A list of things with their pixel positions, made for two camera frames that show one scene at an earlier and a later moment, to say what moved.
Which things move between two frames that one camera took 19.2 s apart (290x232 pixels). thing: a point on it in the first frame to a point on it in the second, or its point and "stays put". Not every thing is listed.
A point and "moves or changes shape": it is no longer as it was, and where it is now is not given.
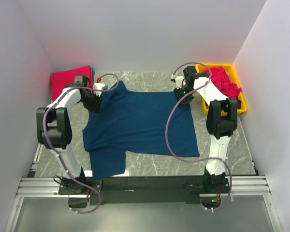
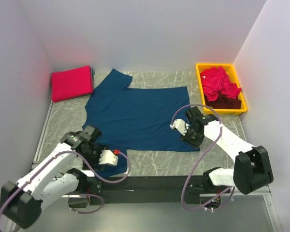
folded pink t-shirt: [60, 79] stays put
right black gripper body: [181, 92] to [192, 138]
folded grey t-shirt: [93, 72] stays put
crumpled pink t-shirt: [224, 80] stays put
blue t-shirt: [127, 120] moves or changes shape
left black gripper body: [91, 102] to [93, 155]
